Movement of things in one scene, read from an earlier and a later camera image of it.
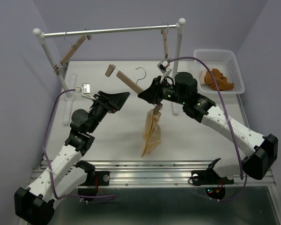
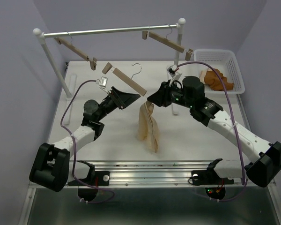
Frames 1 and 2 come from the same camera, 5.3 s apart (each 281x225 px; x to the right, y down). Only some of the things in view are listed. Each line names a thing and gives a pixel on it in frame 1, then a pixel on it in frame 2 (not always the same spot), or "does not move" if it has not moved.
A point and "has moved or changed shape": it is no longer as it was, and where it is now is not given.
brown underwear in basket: x=221 y=81 does not move
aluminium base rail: x=149 y=174 does not move
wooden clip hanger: x=110 y=70 has moved or changed shape
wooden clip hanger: x=63 y=62 to x=61 y=41
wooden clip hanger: x=165 y=32 to x=189 y=52
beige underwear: x=151 y=135 has moved or changed shape
